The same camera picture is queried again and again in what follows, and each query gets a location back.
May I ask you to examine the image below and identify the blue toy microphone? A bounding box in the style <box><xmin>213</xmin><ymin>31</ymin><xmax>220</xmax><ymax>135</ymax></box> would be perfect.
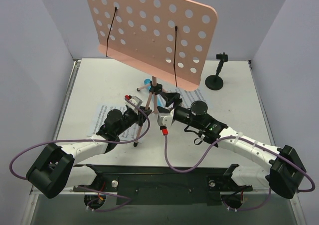
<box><xmin>144</xmin><ymin>77</ymin><xmax>164</xmax><ymax>114</ymax></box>

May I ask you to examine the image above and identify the pink perforated music stand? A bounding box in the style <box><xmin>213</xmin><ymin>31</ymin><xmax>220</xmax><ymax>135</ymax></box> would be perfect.
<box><xmin>82</xmin><ymin>0</ymin><xmax>219</xmax><ymax>148</ymax></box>

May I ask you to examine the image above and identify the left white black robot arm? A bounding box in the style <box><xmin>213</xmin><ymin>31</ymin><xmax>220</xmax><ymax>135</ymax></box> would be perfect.
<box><xmin>26</xmin><ymin>106</ymin><xmax>152</xmax><ymax>199</ymax></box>

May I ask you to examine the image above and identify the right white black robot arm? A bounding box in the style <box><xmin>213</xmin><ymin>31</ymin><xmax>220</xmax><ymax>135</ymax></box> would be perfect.
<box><xmin>158</xmin><ymin>92</ymin><xmax>306</xmax><ymax>199</ymax></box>

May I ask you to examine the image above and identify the right sheet music page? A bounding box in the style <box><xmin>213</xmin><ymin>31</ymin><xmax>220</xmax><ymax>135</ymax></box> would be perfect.
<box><xmin>157</xmin><ymin>88</ymin><xmax>213</xmax><ymax>110</ymax></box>

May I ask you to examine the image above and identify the sheet music page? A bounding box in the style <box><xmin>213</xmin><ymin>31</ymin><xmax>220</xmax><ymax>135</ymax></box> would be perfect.
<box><xmin>157</xmin><ymin>88</ymin><xmax>213</xmax><ymax>110</ymax></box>
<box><xmin>86</xmin><ymin>104</ymin><xmax>142</xmax><ymax>144</ymax></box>

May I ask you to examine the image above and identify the left sheet music page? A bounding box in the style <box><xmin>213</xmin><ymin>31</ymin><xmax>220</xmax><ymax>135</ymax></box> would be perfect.
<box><xmin>86</xmin><ymin>104</ymin><xmax>142</xmax><ymax>144</ymax></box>

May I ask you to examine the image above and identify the black microphone stand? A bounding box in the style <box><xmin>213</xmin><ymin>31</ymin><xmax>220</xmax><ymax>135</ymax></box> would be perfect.
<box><xmin>205</xmin><ymin>52</ymin><xmax>228</xmax><ymax>91</ymax></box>

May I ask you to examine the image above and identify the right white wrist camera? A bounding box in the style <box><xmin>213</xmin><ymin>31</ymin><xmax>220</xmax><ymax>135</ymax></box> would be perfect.
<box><xmin>157</xmin><ymin>109</ymin><xmax>174</xmax><ymax>136</ymax></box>

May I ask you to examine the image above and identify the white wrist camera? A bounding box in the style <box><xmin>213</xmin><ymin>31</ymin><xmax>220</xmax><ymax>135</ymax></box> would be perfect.
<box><xmin>157</xmin><ymin>109</ymin><xmax>174</xmax><ymax>136</ymax></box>
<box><xmin>125</xmin><ymin>95</ymin><xmax>143</xmax><ymax>114</ymax></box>

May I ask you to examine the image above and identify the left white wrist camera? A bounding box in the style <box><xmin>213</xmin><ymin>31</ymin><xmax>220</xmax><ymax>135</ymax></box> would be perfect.
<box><xmin>125</xmin><ymin>95</ymin><xmax>143</xmax><ymax>114</ymax></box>

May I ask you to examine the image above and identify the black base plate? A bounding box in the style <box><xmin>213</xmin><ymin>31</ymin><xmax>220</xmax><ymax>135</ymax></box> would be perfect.
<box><xmin>88</xmin><ymin>165</ymin><xmax>253</xmax><ymax>206</ymax></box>

